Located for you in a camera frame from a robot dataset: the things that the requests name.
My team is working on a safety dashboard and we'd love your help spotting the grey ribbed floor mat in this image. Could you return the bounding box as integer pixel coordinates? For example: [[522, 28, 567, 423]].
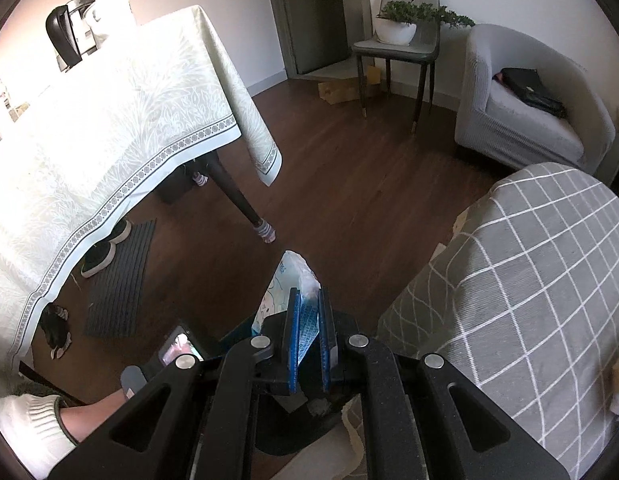
[[84, 218, 157, 338]]

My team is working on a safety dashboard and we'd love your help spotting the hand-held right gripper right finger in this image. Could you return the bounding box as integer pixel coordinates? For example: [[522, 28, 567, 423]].
[[317, 287, 573, 480]]

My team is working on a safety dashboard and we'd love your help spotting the grey checked tablecloth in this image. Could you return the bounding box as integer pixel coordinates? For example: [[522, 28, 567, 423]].
[[377, 162, 619, 480]]

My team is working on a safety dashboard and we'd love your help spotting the table with white cloth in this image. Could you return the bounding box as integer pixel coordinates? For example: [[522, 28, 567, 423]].
[[0, 5, 283, 396]]

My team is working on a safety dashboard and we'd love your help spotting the black table leg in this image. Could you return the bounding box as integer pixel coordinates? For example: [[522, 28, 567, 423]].
[[204, 152, 265, 228]]

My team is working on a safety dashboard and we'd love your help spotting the person's left forearm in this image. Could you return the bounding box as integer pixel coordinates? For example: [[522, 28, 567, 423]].
[[0, 390, 135, 480]]

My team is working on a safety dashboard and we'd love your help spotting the blue white plastic package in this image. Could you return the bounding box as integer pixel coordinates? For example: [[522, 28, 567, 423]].
[[252, 251, 323, 368]]

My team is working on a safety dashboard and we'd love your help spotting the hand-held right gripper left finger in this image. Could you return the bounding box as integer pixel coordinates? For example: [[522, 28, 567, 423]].
[[48, 287, 300, 480]]

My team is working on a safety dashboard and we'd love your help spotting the grey armchair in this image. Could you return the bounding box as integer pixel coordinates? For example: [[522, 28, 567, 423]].
[[454, 23, 617, 181]]

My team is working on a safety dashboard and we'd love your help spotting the white dark sneaker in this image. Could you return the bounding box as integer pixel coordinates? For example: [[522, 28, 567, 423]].
[[106, 220, 133, 246], [80, 240, 117, 279]]

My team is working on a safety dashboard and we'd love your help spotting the potted plant in white pot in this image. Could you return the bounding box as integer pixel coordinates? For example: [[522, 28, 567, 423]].
[[375, 1, 476, 46]]

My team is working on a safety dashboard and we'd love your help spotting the black kettle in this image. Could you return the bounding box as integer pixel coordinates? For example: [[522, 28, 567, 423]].
[[45, 0, 97, 73]]

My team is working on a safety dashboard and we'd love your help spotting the grey chair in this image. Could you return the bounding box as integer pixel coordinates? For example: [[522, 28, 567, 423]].
[[350, 0, 443, 136]]

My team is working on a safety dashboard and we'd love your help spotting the grey door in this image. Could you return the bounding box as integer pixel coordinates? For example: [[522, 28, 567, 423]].
[[262, 0, 360, 78]]

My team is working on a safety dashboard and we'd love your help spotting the black bag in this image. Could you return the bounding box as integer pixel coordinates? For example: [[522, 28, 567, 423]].
[[494, 67, 567, 120]]

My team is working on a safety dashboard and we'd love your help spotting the dark furry slipper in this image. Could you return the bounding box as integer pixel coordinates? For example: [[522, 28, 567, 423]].
[[39, 302, 72, 361]]

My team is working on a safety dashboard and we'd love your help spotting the cardboard box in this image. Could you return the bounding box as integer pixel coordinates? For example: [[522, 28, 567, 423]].
[[318, 65, 383, 106]]

